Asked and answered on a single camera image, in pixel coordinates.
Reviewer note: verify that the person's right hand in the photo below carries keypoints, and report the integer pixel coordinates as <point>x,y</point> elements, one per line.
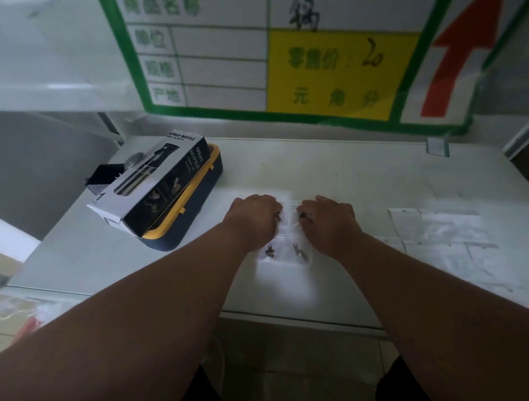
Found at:
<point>330,227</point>

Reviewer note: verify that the person's left hand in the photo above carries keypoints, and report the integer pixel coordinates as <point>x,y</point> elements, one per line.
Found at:
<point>252,219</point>

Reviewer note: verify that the person's right fingers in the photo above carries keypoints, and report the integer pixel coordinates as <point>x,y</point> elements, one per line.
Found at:
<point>305,219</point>

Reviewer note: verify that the person's left fingers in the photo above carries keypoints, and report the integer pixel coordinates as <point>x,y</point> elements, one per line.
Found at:
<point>276,215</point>

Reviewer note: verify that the clear plastic zip bag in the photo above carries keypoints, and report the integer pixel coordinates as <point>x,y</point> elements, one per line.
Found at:
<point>287,248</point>

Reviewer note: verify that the person's right forearm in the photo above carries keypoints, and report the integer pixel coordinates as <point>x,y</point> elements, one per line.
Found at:
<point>438,326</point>

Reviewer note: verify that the person's left forearm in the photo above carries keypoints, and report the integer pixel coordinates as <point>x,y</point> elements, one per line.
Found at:
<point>136,322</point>

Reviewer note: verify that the small metal zipper pull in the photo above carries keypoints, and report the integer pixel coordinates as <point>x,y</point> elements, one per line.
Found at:
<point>270,250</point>
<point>299,251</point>

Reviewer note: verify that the yellow and navy storage case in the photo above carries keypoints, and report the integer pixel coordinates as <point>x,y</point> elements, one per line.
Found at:
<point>188,202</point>

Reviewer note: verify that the black and white product box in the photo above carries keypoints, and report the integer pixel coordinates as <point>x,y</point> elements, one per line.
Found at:
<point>151,181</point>

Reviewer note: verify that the pile of clear plastic bags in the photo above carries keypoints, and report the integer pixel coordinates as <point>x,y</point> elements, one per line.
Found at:
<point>450,243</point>

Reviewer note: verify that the clear sign holder clip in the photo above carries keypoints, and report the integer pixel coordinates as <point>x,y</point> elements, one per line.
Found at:
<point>438,146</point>

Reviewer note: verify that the green bordered price sign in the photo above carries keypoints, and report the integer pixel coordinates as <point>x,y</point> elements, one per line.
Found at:
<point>285,58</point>

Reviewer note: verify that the small black box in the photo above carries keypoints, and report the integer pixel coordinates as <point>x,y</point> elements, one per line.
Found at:
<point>105,177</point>

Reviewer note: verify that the red arrow sign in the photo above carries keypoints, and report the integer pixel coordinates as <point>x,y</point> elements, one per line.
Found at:
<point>458,58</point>

